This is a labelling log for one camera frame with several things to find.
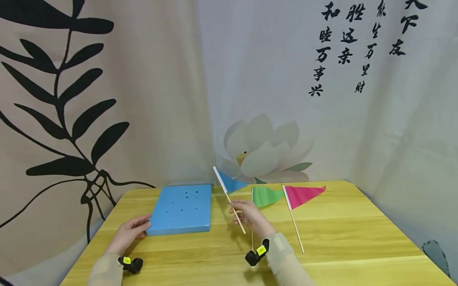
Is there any person's right hand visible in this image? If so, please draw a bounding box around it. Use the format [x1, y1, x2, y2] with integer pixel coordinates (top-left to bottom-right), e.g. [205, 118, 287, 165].
[229, 199, 277, 240]

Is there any person's left hand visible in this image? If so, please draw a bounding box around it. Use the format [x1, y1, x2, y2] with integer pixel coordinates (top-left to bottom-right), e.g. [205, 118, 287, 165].
[104, 214, 153, 257]

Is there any blue triangular flag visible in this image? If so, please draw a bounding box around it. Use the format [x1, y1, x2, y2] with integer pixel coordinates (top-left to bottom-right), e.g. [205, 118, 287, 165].
[213, 166, 248, 234]

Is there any blue foam board with holes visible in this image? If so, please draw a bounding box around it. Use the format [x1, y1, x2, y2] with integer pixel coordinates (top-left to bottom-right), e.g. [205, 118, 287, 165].
[146, 184, 213, 236]

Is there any person's left forearm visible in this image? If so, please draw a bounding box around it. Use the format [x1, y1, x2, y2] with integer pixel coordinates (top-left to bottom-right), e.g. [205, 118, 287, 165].
[86, 252, 125, 286]

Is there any green triangular flag on stick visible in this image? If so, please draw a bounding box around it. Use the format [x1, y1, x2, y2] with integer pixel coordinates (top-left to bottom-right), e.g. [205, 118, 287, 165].
[250, 186, 286, 251]

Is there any black wrist band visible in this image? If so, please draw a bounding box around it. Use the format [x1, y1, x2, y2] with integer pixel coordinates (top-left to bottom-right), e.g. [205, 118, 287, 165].
[118, 256, 144, 274]
[245, 238, 270, 267]

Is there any pink triangular flag on stick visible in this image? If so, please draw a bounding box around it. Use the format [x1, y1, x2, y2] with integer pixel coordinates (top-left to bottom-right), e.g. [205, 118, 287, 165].
[281, 184, 327, 254]

